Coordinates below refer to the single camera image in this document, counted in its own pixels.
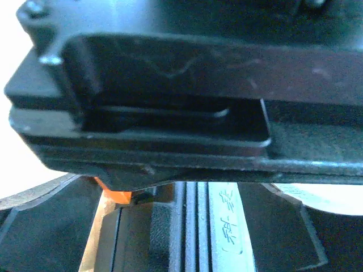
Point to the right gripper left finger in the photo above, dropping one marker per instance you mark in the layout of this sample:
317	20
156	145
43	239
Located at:
50	233

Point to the black plastic tool case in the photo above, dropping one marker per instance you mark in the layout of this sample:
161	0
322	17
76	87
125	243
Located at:
183	226

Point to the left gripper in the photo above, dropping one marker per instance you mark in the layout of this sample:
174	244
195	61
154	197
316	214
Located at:
143	93

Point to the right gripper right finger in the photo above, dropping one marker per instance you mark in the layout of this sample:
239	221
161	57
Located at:
286	235

